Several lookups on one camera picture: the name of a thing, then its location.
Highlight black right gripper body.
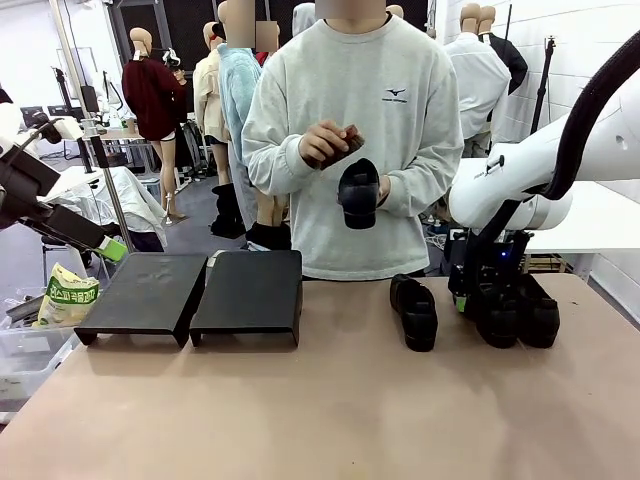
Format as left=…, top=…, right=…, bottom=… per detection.
left=447, top=227, right=532, bottom=297

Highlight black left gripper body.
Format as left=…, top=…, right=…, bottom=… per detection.
left=0, top=184, right=59, bottom=231

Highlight black loafer shoe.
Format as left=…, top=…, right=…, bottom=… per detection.
left=389, top=273, right=440, bottom=353
left=514, top=272, right=561, bottom=350
left=472, top=279, right=521, bottom=350
left=337, top=158, right=382, bottom=231

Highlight brown shoe brush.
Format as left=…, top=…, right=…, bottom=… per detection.
left=319, top=123, right=366, bottom=171

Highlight person's right forearm grey sleeve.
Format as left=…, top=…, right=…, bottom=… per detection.
left=242, top=134, right=306, bottom=196

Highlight person's left forearm grey sleeve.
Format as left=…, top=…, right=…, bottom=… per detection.
left=387, top=149, right=464, bottom=219

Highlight black metal shoe stand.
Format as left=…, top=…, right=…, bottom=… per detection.
left=188, top=249, right=305, bottom=349
left=73, top=252, right=209, bottom=349

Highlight black box on stand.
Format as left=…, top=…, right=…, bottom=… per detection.
left=79, top=84, right=100, bottom=114

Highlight black tripod stand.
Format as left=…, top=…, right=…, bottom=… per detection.
left=529, top=34, right=559, bottom=134

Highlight person's left hand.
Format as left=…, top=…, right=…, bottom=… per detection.
left=375, top=173, right=394, bottom=209

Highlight person's right hand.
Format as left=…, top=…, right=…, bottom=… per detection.
left=298, top=119, right=352, bottom=169

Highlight green white snack bag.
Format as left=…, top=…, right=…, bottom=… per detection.
left=32, top=262, right=101, bottom=329

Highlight wooden background table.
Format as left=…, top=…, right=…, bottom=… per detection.
left=82, top=127, right=156, bottom=171

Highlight white side table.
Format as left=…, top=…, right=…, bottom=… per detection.
left=449, top=155, right=640, bottom=281

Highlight clear plastic storage bin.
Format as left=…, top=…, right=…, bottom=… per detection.
left=0, top=319, right=81, bottom=401

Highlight mannequin in maroon sweater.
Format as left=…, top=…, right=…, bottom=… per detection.
left=121, top=27, right=189, bottom=226

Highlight black fuzzy mannequin boots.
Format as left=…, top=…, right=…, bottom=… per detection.
left=209, top=182, right=247, bottom=240
left=244, top=222, right=292, bottom=251

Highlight mannequin in white shirt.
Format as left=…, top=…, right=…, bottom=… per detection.
left=443, top=2, right=512, bottom=159

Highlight mannequin in beige jacket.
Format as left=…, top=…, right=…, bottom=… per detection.
left=192, top=22, right=234, bottom=186

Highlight mannequin in black jacket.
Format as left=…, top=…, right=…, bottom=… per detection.
left=477, top=4, right=530, bottom=96

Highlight mannequin in light blue fleece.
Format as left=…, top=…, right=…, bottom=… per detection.
left=217, top=0, right=291, bottom=231

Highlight person in grey sweatshirt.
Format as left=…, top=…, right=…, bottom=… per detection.
left=241, top=12, right=465, bottom=281

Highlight mannequin in grey hoodie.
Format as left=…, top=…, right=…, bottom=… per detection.
left=291, top=2, right=321, bottom=36

